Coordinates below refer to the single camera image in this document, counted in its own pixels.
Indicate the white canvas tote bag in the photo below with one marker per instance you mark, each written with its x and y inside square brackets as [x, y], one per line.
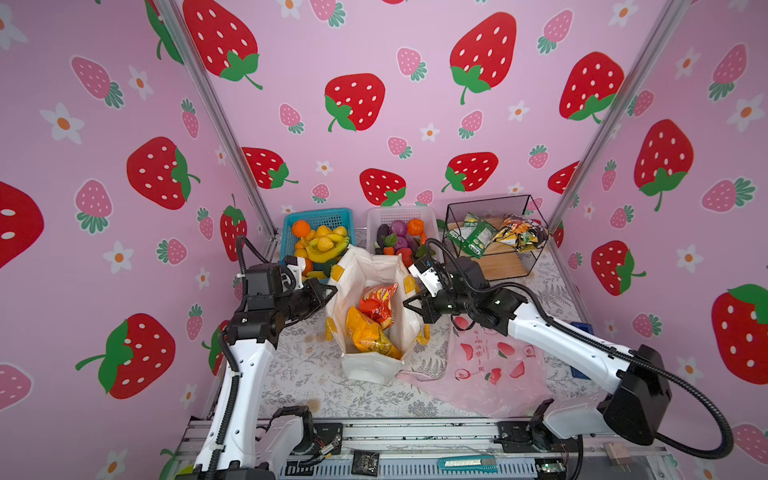
[356, 271]

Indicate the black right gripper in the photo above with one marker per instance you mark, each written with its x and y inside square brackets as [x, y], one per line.
[425, 303]

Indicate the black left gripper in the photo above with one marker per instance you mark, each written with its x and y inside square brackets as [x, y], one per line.
[310, 288]

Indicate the green snack packet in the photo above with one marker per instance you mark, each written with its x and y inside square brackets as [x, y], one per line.
[473, 236]

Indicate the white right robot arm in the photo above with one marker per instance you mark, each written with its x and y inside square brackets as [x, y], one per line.
[636, 387]

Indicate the orange toy pumpkin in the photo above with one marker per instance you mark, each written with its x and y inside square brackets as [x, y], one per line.
[415, 227]

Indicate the red snack packet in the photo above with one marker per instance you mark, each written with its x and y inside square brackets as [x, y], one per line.
[376, 304]

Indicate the orange toy tangerine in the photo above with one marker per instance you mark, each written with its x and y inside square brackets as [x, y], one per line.
[301, 229]

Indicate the yellow snack packet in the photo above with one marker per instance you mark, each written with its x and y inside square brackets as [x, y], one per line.
[368, 337]

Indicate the pink plastic grocery bag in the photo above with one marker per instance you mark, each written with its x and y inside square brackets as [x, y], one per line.
[482, 371]

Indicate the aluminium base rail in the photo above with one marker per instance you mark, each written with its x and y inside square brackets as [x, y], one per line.
[409, 448]

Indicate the long yellow toy banana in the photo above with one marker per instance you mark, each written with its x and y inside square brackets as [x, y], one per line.
[316, 256]

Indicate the teal plastic fruit basket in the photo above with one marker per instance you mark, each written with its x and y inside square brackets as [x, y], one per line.
[323, 222]

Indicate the small teal device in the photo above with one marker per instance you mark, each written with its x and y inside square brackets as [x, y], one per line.
[471, 463]

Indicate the white plastic vegetable basket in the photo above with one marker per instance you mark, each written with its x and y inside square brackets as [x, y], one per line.
[380, 239]

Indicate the yellow toy lemon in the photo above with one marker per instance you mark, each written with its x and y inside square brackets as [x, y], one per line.
[325, 244]

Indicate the black wire mesh basket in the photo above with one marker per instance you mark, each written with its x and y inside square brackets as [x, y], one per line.
[500, 262]

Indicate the colourful snack packet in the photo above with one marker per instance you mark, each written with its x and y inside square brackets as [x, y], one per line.
[521, 234]

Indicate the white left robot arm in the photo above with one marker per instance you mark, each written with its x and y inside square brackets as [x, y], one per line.
[237, 446]

